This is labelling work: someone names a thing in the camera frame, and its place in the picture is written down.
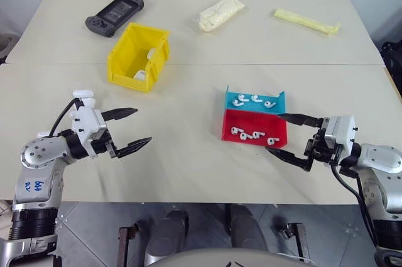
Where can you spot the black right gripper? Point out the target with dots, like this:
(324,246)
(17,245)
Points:
(323,152)

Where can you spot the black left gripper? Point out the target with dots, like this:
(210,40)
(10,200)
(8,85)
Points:
(101,146)

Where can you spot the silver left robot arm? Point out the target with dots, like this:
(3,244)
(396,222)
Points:
(34,166)

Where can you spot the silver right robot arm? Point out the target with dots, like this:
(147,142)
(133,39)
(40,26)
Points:
(381,166)

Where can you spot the yellow plastic bin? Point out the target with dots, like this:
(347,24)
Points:
(125,53)

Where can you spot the white wireless earbud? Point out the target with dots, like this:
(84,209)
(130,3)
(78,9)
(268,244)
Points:
(257,135)
(268,104)
(234,130)
(237,103)
(272,141)
(256,97)
(244,136)
(242,97)

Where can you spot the red plastic tray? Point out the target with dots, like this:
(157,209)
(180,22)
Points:
(251,122)

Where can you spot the blue plastic tray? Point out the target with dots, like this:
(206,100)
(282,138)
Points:
(251,108)

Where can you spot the long pale yellow packet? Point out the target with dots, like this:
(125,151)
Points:
(306,22)

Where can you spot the dark grey handheld game console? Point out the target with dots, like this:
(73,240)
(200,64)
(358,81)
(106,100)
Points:
(114,12)

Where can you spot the black equipment beside table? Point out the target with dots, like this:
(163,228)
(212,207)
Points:
(392,63)

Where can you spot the light grey rounded robot torso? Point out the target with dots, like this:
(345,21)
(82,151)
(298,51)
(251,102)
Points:
(232,257)

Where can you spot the grey round object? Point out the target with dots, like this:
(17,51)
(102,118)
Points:
(7,47)

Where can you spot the cream filled plastic bag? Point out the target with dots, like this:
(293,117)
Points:
(218,12)

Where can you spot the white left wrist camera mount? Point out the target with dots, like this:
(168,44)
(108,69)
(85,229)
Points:
(87,122)

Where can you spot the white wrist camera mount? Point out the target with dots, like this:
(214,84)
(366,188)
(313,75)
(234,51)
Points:
(87,122)
(342,132)

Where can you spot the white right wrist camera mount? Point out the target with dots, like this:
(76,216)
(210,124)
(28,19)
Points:
(342,132)

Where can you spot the brown metal frame post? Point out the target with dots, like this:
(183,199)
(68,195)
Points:
(125,245)
(296,240)

